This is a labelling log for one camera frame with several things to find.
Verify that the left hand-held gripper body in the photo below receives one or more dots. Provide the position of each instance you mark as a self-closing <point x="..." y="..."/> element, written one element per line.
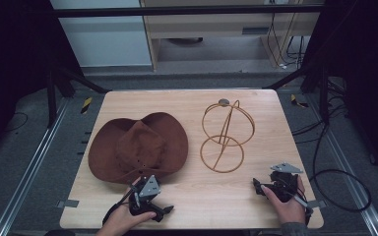
<point x="149" y="187"/>

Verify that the grey tape piece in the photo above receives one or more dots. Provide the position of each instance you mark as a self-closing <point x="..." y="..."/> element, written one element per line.
<point x="67" y="203"/>
<point x="318" y="204"/>

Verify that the black metal crossbar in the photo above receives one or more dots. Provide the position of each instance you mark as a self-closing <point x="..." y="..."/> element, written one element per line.
<point x="177" y="11"/>

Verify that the person's right hand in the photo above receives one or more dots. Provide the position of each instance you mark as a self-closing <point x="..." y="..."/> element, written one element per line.
<point x="290" y="211"/>

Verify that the black metal stand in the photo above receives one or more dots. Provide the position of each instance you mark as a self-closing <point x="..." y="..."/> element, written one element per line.
<point x="324" y="95"/>
<point x="50" y="98"/>

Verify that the aluminium floor rail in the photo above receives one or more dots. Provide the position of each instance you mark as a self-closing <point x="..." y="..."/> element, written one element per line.
<point x="351" y="183"/>
<point x="29" y="177"/>

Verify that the white cabinet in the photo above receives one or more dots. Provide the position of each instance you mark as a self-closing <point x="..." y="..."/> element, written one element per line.
<point x="105" y="42"/>

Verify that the yellow black tape strip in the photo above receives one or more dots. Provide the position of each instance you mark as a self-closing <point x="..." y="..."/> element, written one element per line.
<point x="296" y="101"/>
<point x="86" y="105"/>

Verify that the person's left hand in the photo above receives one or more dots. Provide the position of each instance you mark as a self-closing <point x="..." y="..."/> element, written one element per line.
<point x="121" y="219"/>

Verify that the brown suede cowboy hat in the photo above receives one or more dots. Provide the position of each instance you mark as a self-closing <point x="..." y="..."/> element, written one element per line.
<point x="138" y="147"/>

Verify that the black curtain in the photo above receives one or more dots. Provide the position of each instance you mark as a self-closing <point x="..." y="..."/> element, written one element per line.
<point x="13" y="59"/>
<point x="367" y="65"/>

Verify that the small grey disc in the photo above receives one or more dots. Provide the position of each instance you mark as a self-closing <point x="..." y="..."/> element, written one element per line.
<point x="223" y="102"/>

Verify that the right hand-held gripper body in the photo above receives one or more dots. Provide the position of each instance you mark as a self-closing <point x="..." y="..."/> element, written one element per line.
<point x="285" y="183"/>

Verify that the light wooden desk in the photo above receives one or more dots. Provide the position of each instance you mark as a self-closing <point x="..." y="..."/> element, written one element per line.
<point x="210" y="26"/>

